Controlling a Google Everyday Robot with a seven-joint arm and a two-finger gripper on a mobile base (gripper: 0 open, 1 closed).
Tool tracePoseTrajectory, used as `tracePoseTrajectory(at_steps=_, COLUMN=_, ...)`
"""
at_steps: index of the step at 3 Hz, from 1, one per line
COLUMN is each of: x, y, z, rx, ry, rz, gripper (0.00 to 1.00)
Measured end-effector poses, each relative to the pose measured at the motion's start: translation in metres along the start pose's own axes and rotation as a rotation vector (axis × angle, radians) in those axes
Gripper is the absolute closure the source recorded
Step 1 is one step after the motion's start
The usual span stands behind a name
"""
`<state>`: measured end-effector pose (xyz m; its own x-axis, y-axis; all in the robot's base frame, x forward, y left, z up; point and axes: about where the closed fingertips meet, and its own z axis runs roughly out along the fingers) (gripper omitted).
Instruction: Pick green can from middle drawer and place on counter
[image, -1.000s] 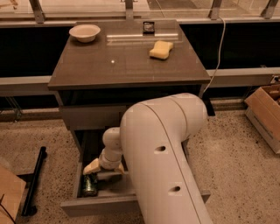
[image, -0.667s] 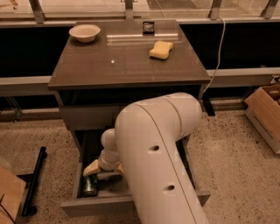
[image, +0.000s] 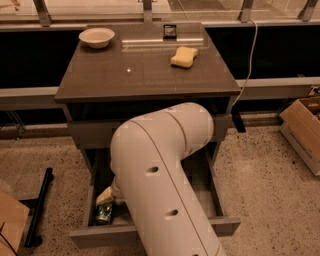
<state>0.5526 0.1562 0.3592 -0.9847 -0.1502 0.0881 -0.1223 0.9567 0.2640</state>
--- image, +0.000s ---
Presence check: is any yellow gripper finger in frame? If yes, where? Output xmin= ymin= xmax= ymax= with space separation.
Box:
xmin=96 ymin=187 xmax=114 ymax=206

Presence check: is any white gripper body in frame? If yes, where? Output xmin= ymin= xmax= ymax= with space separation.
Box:
xmin=111 ymin=179 xmax=125 ymax=204

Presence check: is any green soda can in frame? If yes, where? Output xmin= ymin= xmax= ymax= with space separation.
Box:
xmin=95 ymin=202 xmax=113 ymax=225

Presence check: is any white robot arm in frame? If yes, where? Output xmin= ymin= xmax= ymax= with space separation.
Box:
xmin=110 ymin=103 xmax=226 ymax=256

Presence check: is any open middle drawer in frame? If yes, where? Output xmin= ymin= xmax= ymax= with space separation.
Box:
xmin=69 ymin=142 xmax=240 ymax=248

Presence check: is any closed top drawer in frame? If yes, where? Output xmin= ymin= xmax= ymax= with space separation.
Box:
xmin=67 ymin=114 xmax=231 ymax=149

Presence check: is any grey drawer cabinet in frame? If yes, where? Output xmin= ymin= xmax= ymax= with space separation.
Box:
xmin=54 ymin=21 xmax=242 ymax=249

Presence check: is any black bar on floor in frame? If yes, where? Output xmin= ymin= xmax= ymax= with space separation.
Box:
xmin=24 ymin=167 xmax=54 ymax=248

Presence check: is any wooden board left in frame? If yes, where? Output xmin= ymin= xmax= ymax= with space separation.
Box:
xmin=0 ymin=190 xmax=29 ymax=256

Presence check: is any yellow sponge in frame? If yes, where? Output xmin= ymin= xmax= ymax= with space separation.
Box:
xmin=170 ymin=46 xmax=198 ymax=68

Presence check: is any white ceramic bowl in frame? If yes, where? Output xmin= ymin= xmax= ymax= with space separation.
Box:
xmin=79 ymin=28 xmax=115 ymax=49

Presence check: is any small black square device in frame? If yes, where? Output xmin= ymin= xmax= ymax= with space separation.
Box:
xmin=163 ymin=24 xmax=177 ymax=39

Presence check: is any cardboard box right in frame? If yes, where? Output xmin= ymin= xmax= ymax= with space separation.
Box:
xmin=280 ymin=96 xmax=320 ymax=176

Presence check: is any black bracket on cabinet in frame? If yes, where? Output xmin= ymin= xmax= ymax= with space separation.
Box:
xmin=232 ymin=112 xmax=246 ymax=133

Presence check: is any white cable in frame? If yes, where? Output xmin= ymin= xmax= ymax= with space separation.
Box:
xmin=231 ymin=19 xmax=260 ymax=108

